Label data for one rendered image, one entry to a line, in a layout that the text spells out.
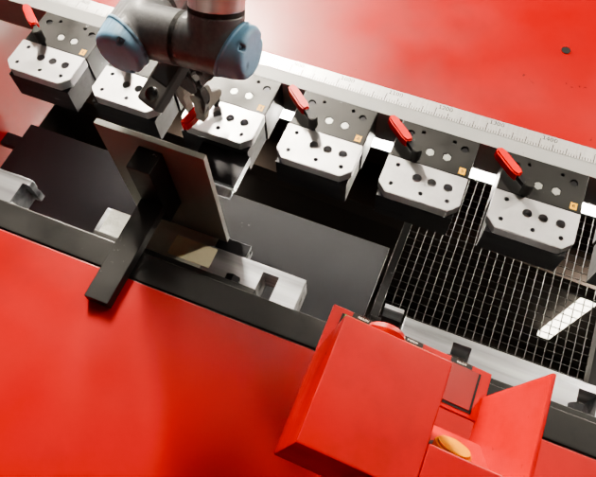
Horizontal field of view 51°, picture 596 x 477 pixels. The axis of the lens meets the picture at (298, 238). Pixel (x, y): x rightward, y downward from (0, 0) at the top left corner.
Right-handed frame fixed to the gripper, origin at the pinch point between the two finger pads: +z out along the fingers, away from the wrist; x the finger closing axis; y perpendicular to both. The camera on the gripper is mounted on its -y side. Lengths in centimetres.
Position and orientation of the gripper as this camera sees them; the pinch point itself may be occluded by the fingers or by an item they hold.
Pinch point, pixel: (195, 114)
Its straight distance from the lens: 122.1
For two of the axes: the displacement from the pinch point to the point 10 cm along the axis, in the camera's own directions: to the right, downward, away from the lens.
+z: 0.3, 4.5, 8.9
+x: -7.7, -5.6, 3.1
